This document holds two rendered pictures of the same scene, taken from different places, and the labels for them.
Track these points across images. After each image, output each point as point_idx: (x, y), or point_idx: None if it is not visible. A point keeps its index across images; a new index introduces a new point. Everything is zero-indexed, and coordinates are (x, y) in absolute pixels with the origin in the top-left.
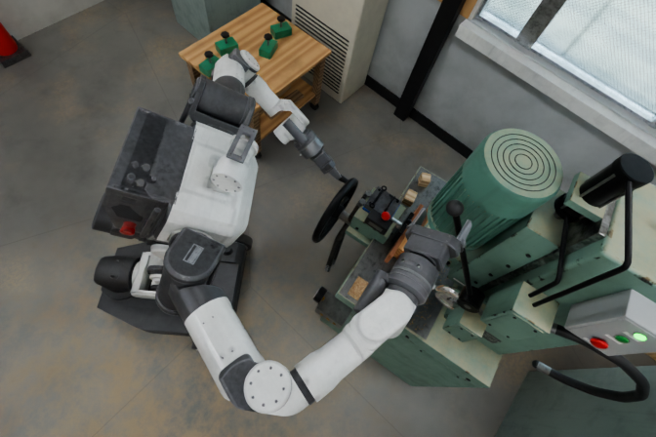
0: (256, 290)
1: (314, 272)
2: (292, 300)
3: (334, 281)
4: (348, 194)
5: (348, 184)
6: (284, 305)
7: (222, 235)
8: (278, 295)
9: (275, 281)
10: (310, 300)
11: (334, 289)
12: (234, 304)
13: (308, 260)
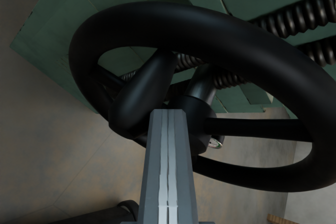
0: (58, 195)
1: (35, 119)
2: (74, 146)
3: (50, 93)
4: (93, 66)
5: (333, 80)
6: (79, 155)
7: None
8: (66, 164)
9: (47, 172)
10: (75, 124)
11: (61, 94)
12: (101, 222)
13: (14, 128)
